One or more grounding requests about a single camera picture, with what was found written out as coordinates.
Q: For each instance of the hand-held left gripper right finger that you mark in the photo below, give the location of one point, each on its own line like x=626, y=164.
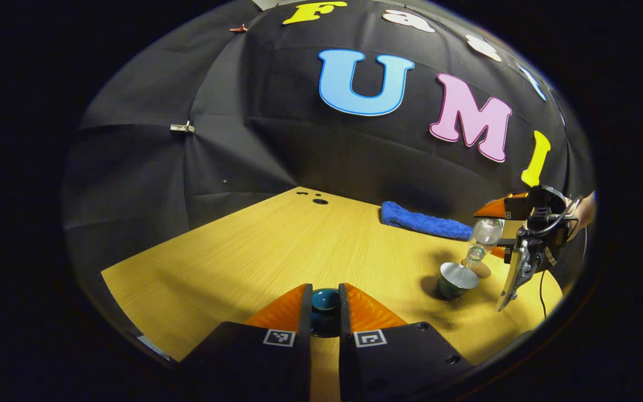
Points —
x=345, y=363

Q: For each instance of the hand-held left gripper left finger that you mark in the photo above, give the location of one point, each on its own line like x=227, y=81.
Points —
x=305, y=363

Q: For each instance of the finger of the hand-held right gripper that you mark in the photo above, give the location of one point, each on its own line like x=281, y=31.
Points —
x=504, y=253
x=494, y=209

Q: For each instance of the clear plastic water bottle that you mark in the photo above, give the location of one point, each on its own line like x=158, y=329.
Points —
x=486, y=231

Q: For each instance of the teal teacup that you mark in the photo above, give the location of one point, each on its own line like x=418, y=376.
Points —
x=450, y=287

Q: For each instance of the blue towel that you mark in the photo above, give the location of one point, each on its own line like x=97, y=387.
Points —
x=422, y=222

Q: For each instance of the black backdrop cloth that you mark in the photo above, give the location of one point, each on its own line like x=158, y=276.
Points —
x=299, y=151

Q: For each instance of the silver metal clip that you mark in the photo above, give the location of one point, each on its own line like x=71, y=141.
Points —
x=182, y=128

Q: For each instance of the copper-coloured clip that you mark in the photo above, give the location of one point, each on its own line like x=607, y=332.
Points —
x=238, y=28

